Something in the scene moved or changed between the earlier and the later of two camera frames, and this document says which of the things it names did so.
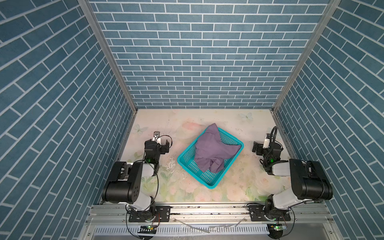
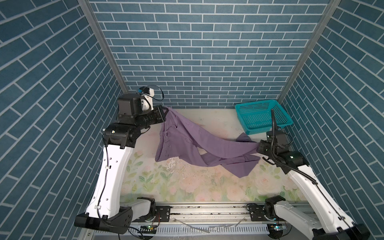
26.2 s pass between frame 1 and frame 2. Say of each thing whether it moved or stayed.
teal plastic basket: moved
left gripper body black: moved
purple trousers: moved
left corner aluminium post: stayed
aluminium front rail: stayed
